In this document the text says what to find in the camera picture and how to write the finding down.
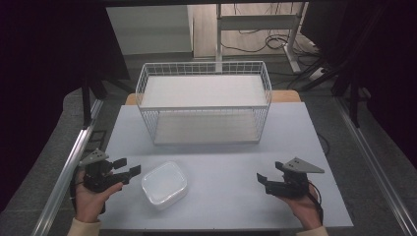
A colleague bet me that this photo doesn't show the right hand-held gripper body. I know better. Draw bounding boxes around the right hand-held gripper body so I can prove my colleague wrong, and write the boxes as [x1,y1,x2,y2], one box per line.
[264,156,326,200]

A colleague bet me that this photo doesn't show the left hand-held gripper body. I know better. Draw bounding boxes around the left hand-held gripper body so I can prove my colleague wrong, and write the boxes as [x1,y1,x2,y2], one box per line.
[79,148,133,194]

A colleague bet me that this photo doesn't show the white plastic lidded container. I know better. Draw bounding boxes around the white plastic lidded container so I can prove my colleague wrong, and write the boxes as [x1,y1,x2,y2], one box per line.
[141,160,189,211]

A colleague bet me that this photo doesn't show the person's left hand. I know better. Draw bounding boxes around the person's left hand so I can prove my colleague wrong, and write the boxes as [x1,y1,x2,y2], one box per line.
[74,169,125,224]

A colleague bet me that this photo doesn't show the person's right hand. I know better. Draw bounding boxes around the person's right hand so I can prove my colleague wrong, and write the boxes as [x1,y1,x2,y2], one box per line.
[277,188,325,231]

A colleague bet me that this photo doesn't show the black metal stand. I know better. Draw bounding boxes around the black metal stand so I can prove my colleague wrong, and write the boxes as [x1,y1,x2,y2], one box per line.
[80,70,134,130]
[296,48,373,129]

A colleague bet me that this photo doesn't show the light wooden table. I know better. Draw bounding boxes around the light wooden table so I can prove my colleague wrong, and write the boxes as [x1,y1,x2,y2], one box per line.
[125,89,302,106]

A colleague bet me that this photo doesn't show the white power strip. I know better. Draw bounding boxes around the white power strip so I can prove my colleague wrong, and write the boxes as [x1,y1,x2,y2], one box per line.
[309,67,327,82]

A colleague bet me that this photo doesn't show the white cabinet panel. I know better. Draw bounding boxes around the white cabinet panel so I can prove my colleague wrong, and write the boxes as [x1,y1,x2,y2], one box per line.
[105,4,195,56]

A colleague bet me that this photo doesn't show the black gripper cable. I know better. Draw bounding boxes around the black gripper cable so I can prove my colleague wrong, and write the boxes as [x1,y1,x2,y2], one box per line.
[307,181,325,225]

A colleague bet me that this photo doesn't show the aluminium rail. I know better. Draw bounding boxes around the aluminium rail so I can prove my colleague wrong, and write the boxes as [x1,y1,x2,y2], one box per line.
[333,95,417,236]
[30,97,105,236]

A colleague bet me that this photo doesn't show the white wire shelf rack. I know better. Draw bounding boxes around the white wire shelf rack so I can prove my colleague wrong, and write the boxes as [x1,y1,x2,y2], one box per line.
[135,60,273,147]

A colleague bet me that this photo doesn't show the black floor cables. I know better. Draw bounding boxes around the black floor cables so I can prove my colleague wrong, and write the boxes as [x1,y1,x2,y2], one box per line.
[219,29,324,91]

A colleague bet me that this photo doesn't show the white metal desk frame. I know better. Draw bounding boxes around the white metal desk frame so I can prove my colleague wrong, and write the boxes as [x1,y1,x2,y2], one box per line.
[214,2,309,75]

